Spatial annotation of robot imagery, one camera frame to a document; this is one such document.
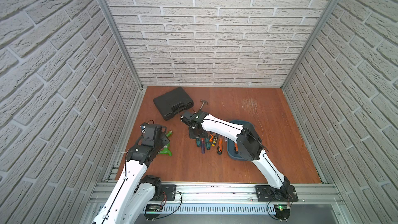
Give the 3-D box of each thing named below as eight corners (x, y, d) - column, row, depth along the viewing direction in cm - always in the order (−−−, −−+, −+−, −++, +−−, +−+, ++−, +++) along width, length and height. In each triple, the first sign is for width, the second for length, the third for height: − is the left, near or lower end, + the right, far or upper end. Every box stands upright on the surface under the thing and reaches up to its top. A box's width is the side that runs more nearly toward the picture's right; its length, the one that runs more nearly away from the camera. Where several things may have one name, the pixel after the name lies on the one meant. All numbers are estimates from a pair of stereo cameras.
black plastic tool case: (166, 121, 101) (164, 118, 97) (153, 102, 111) (152, 97, 107) (194, 106, 109) (194, 102, 105) (180, 89, 119) (179, 85, 116)
